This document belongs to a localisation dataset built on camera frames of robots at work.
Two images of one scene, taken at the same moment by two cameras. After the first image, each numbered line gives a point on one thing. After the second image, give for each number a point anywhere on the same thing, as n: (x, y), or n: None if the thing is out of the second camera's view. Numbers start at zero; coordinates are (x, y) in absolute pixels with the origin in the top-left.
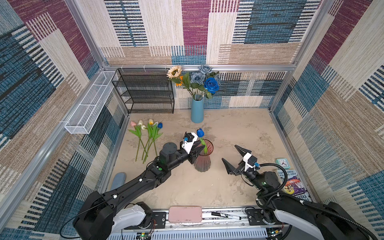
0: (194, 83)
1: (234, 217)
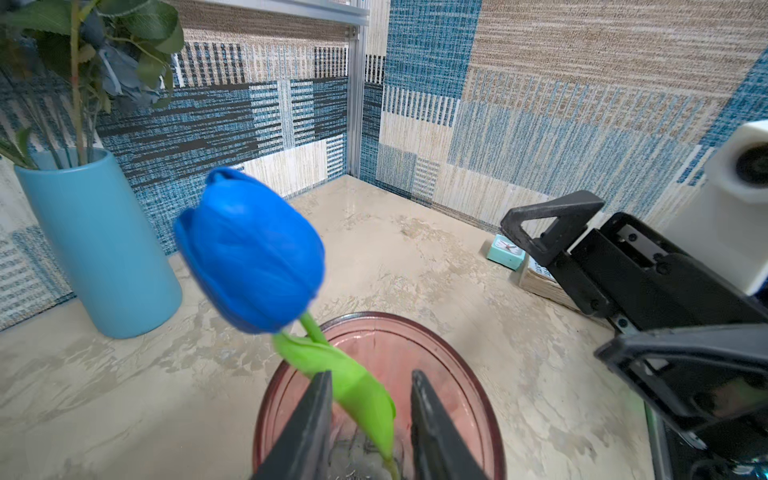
0: (72, 59)
1: None
